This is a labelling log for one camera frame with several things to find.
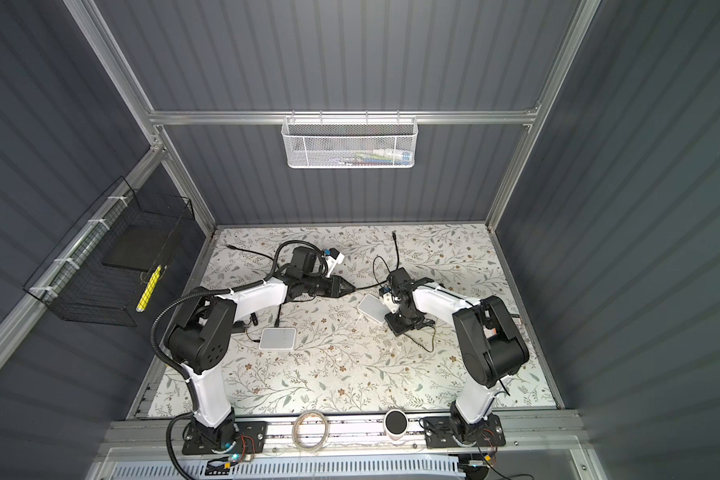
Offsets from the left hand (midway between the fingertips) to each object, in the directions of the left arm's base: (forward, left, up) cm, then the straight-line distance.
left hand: (353, 288), depth 92 cm
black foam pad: (+3, +55, +19) cm, 58 cm away
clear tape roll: (-36, +16, -9) cm, 40 cm away
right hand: (-10, -15, -9) cm, 20 cm away
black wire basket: (-3, +61, +19) cm, 64 cm away
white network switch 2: (-2, -7, -9) cm, 11 cm away
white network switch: (-11, +23, -8) cm, 27 cm away
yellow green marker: (-10, +48, +18) cm, 52 cm away
